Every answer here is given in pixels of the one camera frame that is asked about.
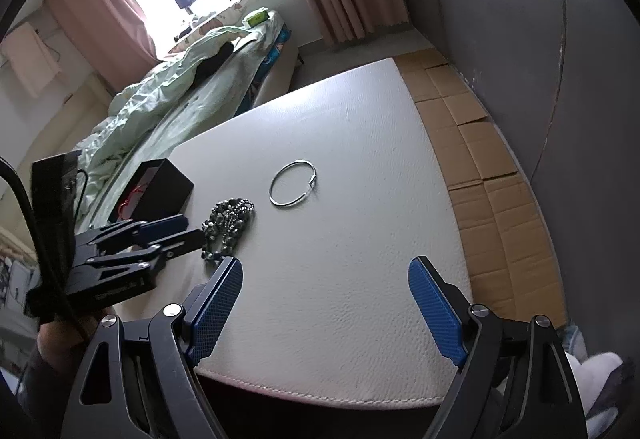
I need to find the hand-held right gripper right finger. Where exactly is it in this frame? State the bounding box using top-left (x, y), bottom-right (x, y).
top-left (407, 256), bottom-right (588, 439)

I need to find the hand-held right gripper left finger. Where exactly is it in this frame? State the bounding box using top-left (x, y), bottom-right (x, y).
top-left (60, 255), bottom-right (244, 439)

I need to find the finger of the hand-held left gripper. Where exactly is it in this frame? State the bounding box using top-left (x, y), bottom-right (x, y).
top-left (84, 228), bottom-right (207, 279)
top-left (77, 213), bottom-right (189, 247)

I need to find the black jewelry box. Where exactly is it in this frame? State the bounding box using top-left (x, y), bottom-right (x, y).
top-left (106, 159), bottom-right (195, 225)

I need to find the red string bracelet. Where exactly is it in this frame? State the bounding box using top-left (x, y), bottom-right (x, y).
top-left (119, 183), bottom-right (147, 216)

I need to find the dark bead bracelet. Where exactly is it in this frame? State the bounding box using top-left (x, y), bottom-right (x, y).
top-left (200, 196), bottom-right (256, 266)

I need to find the silver bangle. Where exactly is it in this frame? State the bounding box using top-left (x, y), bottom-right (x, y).
top-left (269, 160), bottom-right (319, 208)

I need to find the person's left forearm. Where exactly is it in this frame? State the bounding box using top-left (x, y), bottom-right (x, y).
top-left (17, 349), bottom-right (83, 439)

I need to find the person's left hand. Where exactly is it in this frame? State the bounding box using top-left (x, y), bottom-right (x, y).
top-left (37, 315), bottom-right (103, 370)

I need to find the bed with green sheet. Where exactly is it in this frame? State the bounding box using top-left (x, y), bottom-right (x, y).
top-left (75, 14), bottom-right (301, 220)

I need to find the white leather table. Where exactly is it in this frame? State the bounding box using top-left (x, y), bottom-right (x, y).
top-left (107, 58), bottom-right (474, 407)

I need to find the light green duvet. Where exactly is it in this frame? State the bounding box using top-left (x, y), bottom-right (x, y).
top-left (72, 24), bottom-right (274, 170)

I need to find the flattened cardboard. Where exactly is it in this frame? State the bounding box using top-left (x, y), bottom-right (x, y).
top-left (397, 46), bottom-right (569, 326)

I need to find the beige hanging towel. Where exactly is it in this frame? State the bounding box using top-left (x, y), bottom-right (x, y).
top-left (2, 23), bottom-right (59, 98)

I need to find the black cloth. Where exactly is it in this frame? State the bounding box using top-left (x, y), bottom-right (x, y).
top-left (192, 42), bottom-right (237, 83)

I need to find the person's right foot white sock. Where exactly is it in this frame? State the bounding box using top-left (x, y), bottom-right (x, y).
top-left (567, 351), bottom-right (626, 420)

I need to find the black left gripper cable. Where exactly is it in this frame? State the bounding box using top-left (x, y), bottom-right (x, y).
top-left (0, 158), bottom-right (88, 345)

